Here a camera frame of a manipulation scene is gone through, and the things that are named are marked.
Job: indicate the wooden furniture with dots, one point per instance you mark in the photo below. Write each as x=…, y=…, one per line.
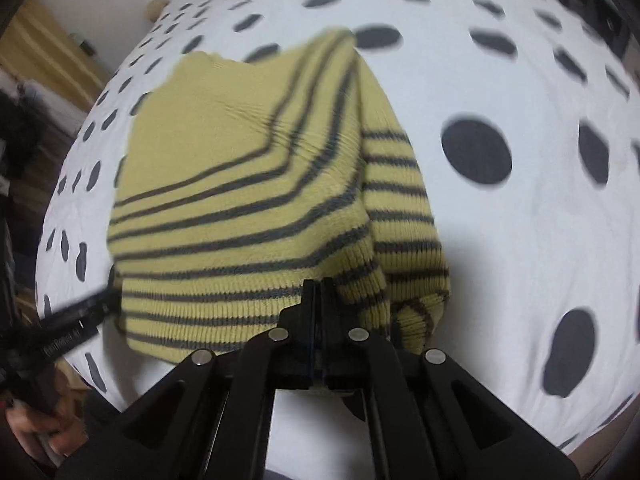
x=45, y=55

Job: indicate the white spotted bed sheet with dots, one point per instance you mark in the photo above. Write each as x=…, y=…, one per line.
x=525, y=260

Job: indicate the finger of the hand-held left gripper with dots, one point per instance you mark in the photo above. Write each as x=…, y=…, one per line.
x=82, y=317

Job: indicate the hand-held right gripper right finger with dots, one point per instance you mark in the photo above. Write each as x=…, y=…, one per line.
x=328, y=310

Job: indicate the yellow striped knit sweater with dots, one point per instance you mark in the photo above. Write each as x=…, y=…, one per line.
x=240, y=200

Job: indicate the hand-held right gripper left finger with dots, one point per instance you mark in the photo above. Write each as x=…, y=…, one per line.
x=311, y=310

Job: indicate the person's left hand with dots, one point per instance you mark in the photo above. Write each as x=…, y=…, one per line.
x=45, y=430

